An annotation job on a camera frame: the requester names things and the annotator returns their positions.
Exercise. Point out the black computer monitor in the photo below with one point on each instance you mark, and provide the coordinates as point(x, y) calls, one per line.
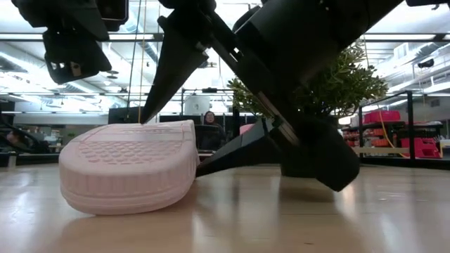
point(119, 116)

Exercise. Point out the black metal shelf wooden board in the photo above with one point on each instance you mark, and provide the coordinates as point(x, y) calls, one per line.
point(379, 150)

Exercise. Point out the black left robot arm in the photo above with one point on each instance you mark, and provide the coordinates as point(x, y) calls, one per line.
point(35, 144)

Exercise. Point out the black storage rack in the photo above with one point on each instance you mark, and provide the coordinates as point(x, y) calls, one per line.
point(397, 126)

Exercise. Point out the black aluminium table frame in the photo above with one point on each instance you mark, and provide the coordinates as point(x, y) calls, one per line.
point(35, 159)

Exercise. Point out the red plastic bin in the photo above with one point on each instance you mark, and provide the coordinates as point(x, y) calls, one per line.
point(383, 116)

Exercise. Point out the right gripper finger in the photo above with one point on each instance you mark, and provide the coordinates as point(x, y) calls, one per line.
point(183, 45)
point(253, 151)

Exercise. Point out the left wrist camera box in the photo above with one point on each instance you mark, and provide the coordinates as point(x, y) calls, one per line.
point(113, 12)

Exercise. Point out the person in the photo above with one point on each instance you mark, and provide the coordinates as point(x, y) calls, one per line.
point(211, 123)

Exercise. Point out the green plant in black pot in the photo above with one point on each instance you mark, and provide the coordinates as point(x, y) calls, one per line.
point(351, 84)

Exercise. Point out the red plastic crate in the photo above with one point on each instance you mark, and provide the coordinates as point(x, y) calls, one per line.
point(423, 147)

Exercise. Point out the small black ceiling fixture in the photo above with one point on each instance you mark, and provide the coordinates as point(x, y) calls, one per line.
point(426, 63)

